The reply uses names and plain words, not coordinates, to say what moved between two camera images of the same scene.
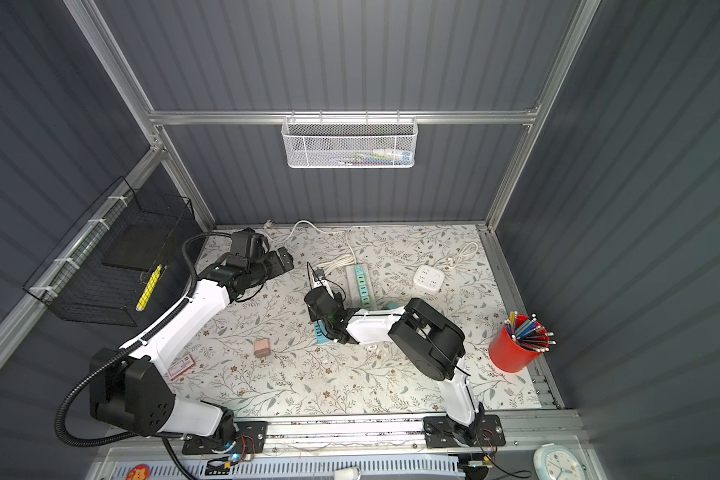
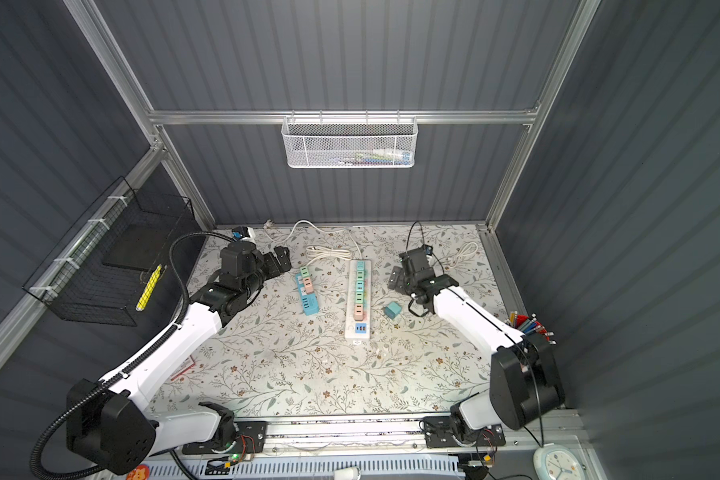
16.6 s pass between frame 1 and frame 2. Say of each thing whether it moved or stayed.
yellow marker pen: stayed
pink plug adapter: moved
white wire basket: stayed
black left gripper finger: stayed
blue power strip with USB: moved
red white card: stayed
